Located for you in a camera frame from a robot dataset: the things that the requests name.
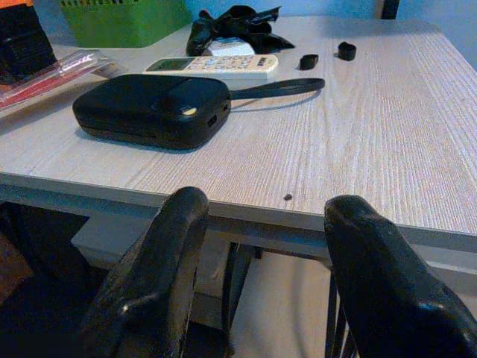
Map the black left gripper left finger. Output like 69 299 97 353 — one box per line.
80 186 210 358

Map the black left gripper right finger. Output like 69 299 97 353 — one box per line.
323 194 477 358

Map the white remote control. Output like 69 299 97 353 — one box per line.
142 54 279 80

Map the clear red plastic package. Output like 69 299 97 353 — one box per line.
0 49 126 120

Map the small white device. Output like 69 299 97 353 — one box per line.
206 37 256 57

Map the green plastic basket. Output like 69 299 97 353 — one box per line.
60 0 193 48

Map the black crumpled plastic bag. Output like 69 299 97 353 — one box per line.
185 4 295 57

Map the black box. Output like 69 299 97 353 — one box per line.
0 7 57 85

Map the black metal table frame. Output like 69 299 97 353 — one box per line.
219 238 358 358

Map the black zip pouch with strap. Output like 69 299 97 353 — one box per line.
72 73 326 151

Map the small black ring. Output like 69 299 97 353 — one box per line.
338 41 357 61
299 54 320 71

